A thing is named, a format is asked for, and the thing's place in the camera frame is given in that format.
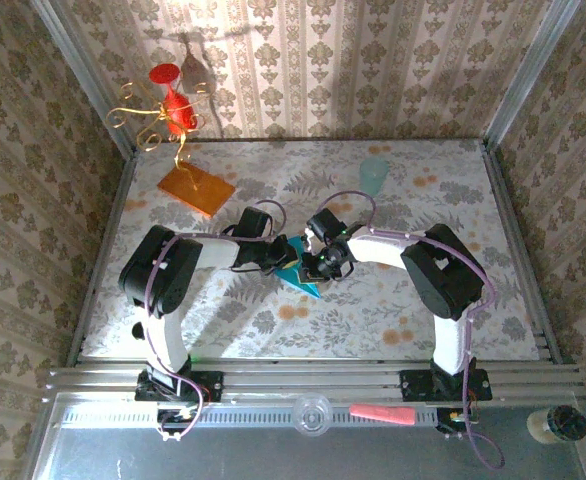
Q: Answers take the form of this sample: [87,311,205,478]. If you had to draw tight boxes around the blue square paper sheet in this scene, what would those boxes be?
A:
[274,235,322,300]

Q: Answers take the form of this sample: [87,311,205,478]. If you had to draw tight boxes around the floral patterned table cover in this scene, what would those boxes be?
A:
[79,138,543,362]

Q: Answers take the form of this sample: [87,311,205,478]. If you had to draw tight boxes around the orange rectangular base board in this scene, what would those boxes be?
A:
[156,160,237,219]

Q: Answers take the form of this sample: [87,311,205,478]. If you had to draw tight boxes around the translucent blue plastic cup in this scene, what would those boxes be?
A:
[358,157,390,197]

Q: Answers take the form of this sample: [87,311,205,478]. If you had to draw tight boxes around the pink oblong eraser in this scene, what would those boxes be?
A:
[348,403,417,427]

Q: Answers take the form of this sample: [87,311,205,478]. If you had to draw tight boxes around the red goblet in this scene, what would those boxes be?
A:
[147,63,200,137]

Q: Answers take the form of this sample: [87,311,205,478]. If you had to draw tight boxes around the grey metal tray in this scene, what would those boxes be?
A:
[22,392,586,480]

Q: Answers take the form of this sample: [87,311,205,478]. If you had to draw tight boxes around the small connector board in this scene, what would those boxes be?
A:
[156,407,199,444]
[436,407,480,437]

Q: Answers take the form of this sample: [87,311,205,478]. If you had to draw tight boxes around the cream jar with black lid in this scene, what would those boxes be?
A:
[526,405,586,445]

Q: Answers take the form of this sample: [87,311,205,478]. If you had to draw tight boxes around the long aluminium base rail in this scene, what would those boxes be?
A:
[45,360,586,401]

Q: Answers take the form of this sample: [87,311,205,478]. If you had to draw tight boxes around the gold wire stand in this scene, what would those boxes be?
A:
[105,81,214,194]

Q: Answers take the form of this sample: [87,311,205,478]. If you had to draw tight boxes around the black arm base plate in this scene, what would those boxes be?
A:
[134,370,225,404]
[398,368,493,403]

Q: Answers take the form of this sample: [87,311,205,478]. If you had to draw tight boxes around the aluminium side rail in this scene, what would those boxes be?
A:
[66,149,139,366]
[480,139,564,364]

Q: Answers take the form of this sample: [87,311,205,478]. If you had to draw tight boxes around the slotted metal cable duct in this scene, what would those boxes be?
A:
[61,402,442,427]

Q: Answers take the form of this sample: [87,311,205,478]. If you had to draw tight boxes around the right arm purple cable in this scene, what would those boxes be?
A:
[317,189,507,471]

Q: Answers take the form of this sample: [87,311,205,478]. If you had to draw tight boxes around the aluminium frame post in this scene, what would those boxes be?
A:
[482,0,583,146]
[30,0,138,157]

